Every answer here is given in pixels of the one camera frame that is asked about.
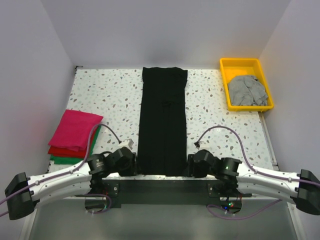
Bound black t shirt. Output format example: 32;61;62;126
137;67;188;177

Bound purple cable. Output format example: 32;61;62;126
0;123;125;218
194;126;320;221

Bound pink folded t shirt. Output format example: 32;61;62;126
48;109;103;152

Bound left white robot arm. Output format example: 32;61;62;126
4;147;137;220

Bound yellow plastic bin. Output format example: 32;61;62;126
219;58;274;112

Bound grey t shirt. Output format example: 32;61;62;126
227;75;269;106

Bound aluminium frame rail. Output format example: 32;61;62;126
47;110;279;181

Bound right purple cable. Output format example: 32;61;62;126
194;126;320;221

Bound green folded t shirt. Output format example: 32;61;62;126
50;126;101;165

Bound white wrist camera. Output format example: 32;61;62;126
118;139;134;150
194;141;207;150

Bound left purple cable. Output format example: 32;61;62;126
0;123;125;218

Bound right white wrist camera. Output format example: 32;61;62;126
194;141;207;150

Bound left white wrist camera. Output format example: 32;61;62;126
118;139;134;150

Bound red folded t shirt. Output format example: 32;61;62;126
48;128;100;159

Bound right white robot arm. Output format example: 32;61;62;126
187;149;320;216

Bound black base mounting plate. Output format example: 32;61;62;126
90;178;252;208

